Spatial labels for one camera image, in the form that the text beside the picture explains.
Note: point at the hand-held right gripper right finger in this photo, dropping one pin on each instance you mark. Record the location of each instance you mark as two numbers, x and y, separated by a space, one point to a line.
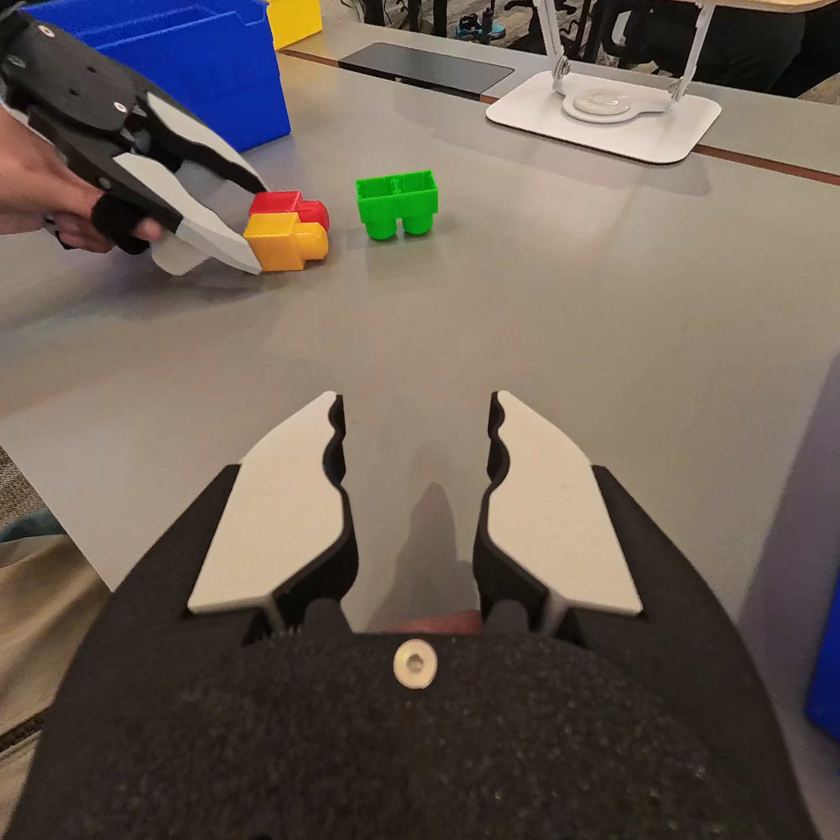
562 525

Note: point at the person's left hand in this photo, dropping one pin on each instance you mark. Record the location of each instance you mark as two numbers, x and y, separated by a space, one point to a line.
40 177

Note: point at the green toy building block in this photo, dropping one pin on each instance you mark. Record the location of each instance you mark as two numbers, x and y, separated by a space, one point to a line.
394 200

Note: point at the red toy building block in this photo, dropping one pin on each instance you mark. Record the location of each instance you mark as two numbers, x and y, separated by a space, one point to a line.
282 204

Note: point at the white book stand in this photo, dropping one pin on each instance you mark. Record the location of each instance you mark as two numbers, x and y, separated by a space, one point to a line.
656 131

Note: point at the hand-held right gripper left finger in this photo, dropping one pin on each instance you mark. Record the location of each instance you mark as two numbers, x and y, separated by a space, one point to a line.
269 525

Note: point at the yellow plastic bin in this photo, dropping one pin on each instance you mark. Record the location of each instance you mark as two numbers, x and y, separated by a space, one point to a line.
295 20

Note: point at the yellow toy building block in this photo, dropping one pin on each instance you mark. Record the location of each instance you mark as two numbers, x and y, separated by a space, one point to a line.
282 246

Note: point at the blue plastic bin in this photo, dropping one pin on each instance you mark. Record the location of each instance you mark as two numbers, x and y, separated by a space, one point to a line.
223 79
827 670

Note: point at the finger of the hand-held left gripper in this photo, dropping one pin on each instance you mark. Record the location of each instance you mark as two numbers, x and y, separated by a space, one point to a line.
204 236
197 138

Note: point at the black flat panel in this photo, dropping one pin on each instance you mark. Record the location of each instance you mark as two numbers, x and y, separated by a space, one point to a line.
420 66

